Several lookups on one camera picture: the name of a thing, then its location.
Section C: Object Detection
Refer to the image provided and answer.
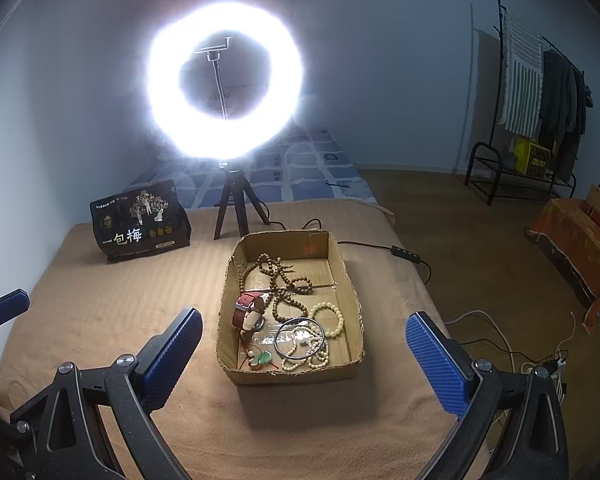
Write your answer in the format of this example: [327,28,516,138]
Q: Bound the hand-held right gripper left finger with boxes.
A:
[10,307,203,480]

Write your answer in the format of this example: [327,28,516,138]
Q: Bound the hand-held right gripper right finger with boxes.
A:
[405,311,569,480]

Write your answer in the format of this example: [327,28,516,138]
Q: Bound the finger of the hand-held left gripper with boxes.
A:
[0,288,31,333]

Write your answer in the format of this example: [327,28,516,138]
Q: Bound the cream bead bracelet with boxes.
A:
[307,301,346,339]

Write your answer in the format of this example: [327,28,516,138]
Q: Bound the dark bangle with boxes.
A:
[273,317,326,360]

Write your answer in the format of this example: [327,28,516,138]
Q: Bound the brown bead necklace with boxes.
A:
[240,253,315,325]

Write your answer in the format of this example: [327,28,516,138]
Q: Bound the cardboard box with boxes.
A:
[216,230,367,386]

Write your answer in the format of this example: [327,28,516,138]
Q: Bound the person's left hand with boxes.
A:
[0,367,27,411]

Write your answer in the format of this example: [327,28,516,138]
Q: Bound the black printed bag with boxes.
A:
[90,180,192,262]

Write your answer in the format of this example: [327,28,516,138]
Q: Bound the black tripod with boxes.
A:
[213,160,271,241]

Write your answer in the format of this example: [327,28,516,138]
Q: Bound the orange cloth covered box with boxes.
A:
[527,197,600,331]

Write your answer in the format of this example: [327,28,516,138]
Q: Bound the black clothes rack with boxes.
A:
[465,0,593,206]

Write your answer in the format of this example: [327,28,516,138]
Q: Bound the yellow crate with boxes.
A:
[510,136,553,177]

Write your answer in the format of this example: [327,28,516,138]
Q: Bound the blue patterned bedsheet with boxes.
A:
[122,127,381,209]

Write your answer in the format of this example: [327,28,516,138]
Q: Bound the dark hanging clothes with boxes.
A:
[537,50,593,186]

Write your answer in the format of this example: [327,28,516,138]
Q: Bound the striped hanging cloth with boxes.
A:
[497,12,546,138]

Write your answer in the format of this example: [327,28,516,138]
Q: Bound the phone holder clamp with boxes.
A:
[194,37,233,121]

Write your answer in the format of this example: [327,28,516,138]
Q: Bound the red strap watch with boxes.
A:
[232,291,266,332]

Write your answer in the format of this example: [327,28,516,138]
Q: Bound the green pendant red cord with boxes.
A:
[239,330,281,372]

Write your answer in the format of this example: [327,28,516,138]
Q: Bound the black power cable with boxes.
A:
[257,217,433,286]

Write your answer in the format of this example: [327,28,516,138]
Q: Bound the white pearl necklace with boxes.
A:
[280,322,331,373]

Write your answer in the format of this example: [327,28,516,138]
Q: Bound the white ring light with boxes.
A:
[147,2,305,161]

